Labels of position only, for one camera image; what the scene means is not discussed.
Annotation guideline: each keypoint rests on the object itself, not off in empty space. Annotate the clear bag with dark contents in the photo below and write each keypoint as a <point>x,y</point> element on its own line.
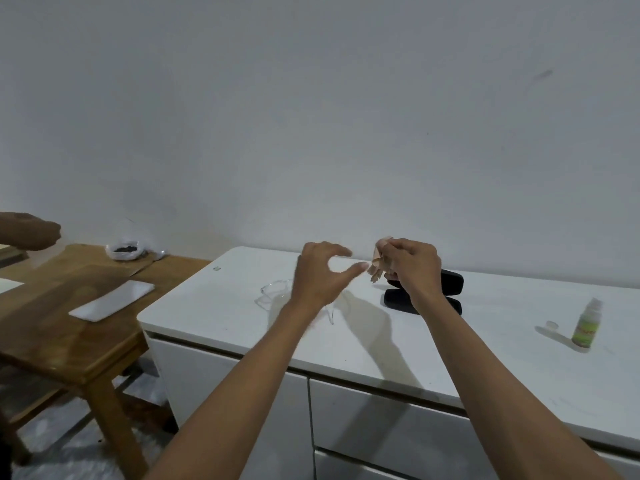
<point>127,247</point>

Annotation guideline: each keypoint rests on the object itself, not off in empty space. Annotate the person's left forearm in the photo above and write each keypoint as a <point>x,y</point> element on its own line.
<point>235,389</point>

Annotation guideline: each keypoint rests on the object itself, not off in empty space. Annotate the person's right forearm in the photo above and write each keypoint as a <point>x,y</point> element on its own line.
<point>495,389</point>

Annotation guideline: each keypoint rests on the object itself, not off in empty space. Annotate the beige cleaning cloth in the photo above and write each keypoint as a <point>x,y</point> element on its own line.
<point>376,264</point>

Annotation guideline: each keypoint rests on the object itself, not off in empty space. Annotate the wooden table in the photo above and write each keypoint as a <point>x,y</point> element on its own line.
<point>60,339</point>

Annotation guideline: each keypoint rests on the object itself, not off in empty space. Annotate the white paper sheet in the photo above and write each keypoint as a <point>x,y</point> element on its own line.
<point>7,285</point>

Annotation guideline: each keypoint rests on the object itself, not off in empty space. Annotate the black glasses case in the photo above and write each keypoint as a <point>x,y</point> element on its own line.
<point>450,282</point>

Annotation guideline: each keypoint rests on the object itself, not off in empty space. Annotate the white cabinet with drawers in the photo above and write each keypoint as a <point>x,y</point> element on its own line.
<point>240,314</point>

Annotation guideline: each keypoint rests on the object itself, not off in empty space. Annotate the clear bottle cap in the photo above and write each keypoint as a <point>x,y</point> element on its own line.
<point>552,324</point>

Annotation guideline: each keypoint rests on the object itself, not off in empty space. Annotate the person's left hand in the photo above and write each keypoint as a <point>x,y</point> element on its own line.
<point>312,279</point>

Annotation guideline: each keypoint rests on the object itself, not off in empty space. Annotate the person's right fingers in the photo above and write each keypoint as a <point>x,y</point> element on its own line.
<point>395,257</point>

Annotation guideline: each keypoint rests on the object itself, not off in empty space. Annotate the person's right hand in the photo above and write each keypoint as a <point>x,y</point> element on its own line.
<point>417,274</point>

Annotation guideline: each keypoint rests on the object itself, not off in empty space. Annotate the white rectangular tray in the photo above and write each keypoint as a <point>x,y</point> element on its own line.
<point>112,300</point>

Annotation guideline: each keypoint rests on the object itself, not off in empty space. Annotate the small white spray bottle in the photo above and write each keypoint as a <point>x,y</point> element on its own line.
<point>586,327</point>

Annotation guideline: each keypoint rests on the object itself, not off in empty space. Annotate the person's left thumb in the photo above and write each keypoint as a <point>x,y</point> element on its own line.
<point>350,273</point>

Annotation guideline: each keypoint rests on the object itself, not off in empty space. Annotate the clear frame glasses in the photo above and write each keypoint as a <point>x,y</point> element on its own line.
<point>272,292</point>

